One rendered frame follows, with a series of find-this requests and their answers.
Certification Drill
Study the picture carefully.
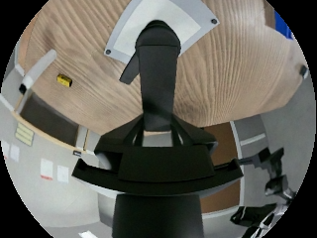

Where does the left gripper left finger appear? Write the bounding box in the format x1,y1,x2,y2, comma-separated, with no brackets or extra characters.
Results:
98,114,144,147

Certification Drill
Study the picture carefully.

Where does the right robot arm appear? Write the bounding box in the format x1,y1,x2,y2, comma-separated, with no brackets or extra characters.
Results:
242,152,297,238

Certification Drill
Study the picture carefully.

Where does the small yellow rectangular block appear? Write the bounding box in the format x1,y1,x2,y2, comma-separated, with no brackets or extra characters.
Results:
56,74,72,87

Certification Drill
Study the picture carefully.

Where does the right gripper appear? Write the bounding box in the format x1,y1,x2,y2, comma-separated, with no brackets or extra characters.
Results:
230,206,277,230

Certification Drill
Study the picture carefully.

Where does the blue square bin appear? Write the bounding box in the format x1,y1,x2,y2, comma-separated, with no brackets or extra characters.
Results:
274,11,293,40

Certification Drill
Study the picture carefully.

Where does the white bottle with black cap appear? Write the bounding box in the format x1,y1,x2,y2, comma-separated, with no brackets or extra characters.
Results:
19,49,56,95

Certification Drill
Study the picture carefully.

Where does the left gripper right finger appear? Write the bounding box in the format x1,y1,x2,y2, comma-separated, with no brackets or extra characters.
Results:
170,114,218,156

